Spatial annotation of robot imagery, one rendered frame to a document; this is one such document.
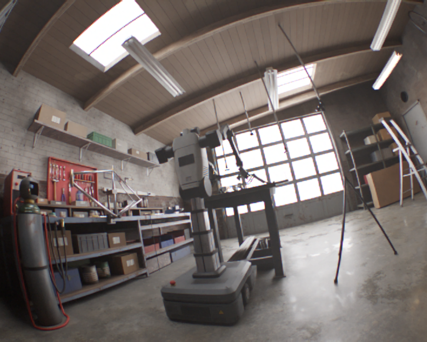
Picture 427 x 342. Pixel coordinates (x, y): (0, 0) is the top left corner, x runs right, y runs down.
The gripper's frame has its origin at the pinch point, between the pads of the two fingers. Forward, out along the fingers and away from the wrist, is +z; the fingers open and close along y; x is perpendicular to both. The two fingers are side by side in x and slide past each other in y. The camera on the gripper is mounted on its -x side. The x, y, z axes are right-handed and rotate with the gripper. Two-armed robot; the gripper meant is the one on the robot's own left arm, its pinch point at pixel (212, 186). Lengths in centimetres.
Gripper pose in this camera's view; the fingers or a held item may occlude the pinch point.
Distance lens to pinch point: 218.7
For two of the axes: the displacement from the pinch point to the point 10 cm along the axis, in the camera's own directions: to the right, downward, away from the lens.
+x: -9.3, -1.0, -3.5
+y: -3.6, 2.7, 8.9
